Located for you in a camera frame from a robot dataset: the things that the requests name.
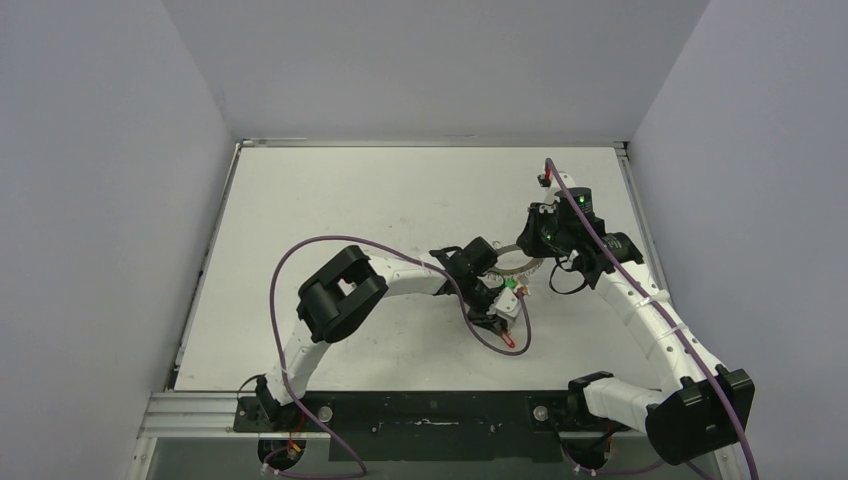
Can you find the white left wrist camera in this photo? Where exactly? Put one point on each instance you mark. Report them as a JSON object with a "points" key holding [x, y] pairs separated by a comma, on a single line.
{"points": [[506, 307]]}

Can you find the metal ring disc with keyrings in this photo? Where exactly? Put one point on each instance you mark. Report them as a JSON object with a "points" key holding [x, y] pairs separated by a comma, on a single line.
{"points": [[512, 262]]}

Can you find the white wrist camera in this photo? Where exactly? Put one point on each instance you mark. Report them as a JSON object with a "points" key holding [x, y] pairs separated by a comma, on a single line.
{"points": [[506, 307], [548, 182]]}

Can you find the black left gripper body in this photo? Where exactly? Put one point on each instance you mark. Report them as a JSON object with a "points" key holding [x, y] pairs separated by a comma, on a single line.
{"points": [[477, 297]]}

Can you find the aluminium frame rail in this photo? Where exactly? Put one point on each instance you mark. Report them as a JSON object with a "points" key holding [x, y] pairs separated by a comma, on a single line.
{"points": [[230, 414]]}

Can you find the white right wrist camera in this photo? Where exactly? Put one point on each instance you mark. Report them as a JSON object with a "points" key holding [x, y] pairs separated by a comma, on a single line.
{"points": [[548, 182]]}

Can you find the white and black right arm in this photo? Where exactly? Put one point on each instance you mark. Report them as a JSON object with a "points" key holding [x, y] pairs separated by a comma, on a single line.
{"points": [[700, 406]]}

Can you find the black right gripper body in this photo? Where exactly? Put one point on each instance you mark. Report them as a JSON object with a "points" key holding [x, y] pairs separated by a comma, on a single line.
{"points": [[534, 234]]}

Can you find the red key tag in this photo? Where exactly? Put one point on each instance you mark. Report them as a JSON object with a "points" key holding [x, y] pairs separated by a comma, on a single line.
{"points": [[508, 340]]}

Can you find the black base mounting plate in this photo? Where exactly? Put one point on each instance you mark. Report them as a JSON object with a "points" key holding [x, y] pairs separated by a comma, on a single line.
{"points": [[462, 425]]}

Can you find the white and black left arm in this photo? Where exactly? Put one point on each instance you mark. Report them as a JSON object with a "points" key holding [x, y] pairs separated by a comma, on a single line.
{"points": [[336, 300]]}

